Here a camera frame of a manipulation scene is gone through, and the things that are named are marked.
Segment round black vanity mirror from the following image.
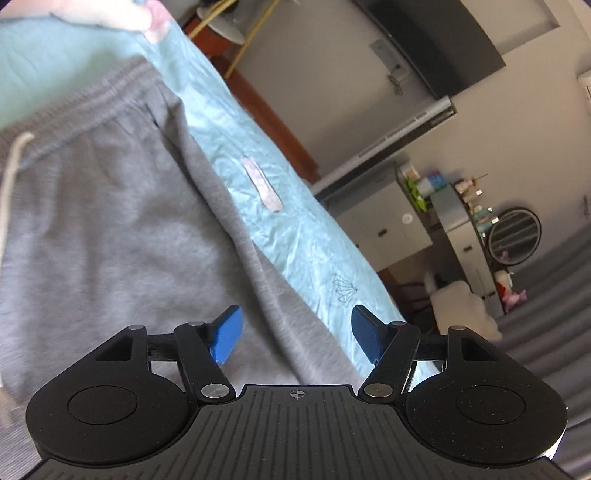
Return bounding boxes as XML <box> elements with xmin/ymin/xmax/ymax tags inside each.
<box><xmin>487</xmin><ymin>207</ymin><xmax>542</xmax><ymax>267</ymax></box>

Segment white fluffy chair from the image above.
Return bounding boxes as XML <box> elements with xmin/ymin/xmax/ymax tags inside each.
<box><xmin>424</xmin><ymin>272</ymin><xmax>502</xmax><ymax>342</ymax></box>

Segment grey curtain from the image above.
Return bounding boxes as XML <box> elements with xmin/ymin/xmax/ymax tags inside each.
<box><xmin>498</xmin><ymin>227</ymin><xmax>590</xmax><ymax>479</ymax></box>

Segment white tower air conditioner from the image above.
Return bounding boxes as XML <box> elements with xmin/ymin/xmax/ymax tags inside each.
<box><xmin>311</xmin><ymin>97</ymin><xmax>457</xmax><ymax>202</ymax></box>

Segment white bedside cabinet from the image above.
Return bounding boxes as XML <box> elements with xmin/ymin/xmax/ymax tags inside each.
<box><xmin>325</xmin><ymin>166</ymin><xmax>432</xmax><ymax>271</ymax></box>

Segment wall power socket strip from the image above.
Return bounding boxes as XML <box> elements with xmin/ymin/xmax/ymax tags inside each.
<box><xmin>370</xmin><ymin>39</ymin><xmax>403</xmax><ymax>71</ymax></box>

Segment light blue bed sheet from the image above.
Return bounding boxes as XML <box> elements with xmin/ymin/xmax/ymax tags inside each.
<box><xmin>0</xmin><ymin>0</ymin><xmax>440</xmax><ymax>386</ymax></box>

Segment grey white dressing table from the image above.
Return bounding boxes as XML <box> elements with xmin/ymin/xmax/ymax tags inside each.
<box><xmin>430</xmin><ymin>185</ymin><xmax>505</xmax><ymax>319</ymax></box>

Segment round wooden side table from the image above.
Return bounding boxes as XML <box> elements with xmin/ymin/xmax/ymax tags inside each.
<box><xmin>184</xmin><ymin>1</ymin><xmax>280</xmax><ymax>80</ymax></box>

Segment grey sweatpants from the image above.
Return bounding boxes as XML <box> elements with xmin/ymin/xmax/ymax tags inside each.
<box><xmin>0</xmin><ymin>57</ymin><xmax>371</xmax><ymax>430</ymax></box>

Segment black wall television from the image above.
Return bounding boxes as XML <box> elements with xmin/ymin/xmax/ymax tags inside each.
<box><xmin>356</xmin><ymin>0</ymin><xmax>506</xmax><ymax>98</ymax></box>

